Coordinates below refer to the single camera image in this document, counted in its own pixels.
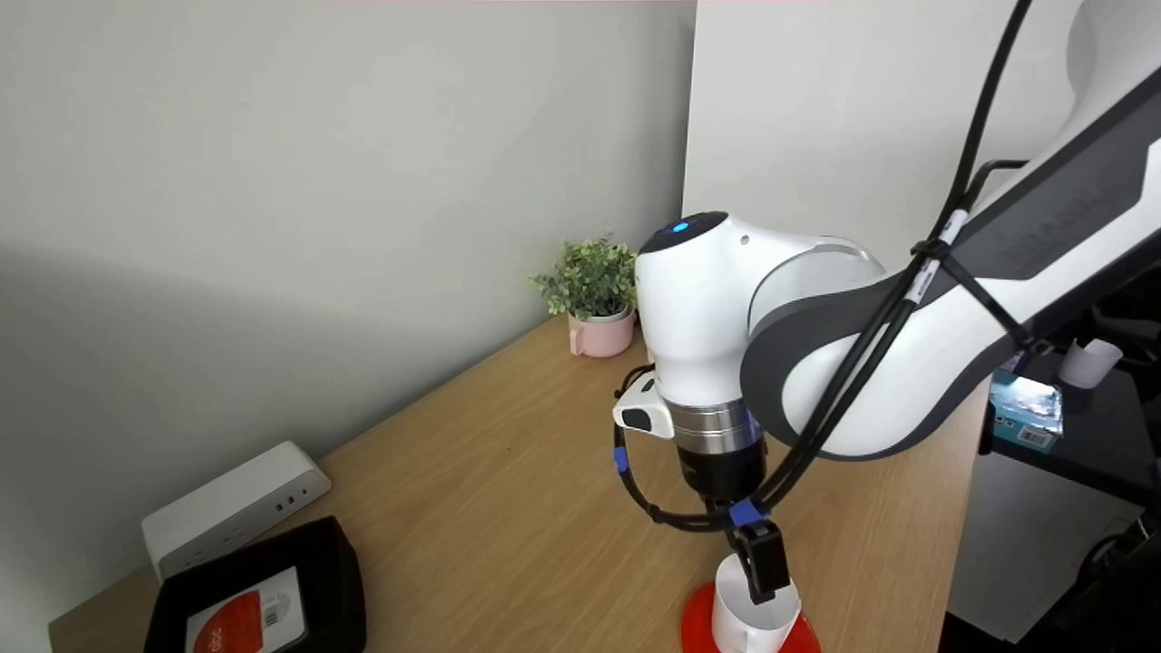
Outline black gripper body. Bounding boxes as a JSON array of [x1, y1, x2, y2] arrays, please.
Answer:
[[678, 444, 765, 505]]

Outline white plastic mug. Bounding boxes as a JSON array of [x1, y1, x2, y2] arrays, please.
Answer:
[[709, 554, 802, 653]]

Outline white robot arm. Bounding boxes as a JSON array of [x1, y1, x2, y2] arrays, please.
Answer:
[[616, 0, 1161, 601]]

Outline red side plate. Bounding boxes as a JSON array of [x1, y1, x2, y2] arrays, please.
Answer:
[[678, 584, 818, 653]]

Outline potted green plant pink pot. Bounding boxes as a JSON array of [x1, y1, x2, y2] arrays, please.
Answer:
[[534, 240, 633, 358]]

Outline blue tissue box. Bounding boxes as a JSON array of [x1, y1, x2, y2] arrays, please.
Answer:
[[990, 379, 1061, 450]]

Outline black side desk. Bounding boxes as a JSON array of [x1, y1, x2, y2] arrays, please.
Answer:
[[980, 358, 1157, 505]]

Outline white cup on side desk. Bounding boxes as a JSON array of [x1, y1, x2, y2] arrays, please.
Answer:
[[1058, 339, 1121, 392]]

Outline black tray with red card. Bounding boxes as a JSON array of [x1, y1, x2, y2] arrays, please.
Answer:
[[143, 520, 367, 653]]

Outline white rectangular box device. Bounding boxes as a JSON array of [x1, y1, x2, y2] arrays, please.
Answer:
[[140, 444, 328, 580]]

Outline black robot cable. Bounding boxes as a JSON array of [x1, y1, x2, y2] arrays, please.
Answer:
[[604, 0, 1036, 536]]

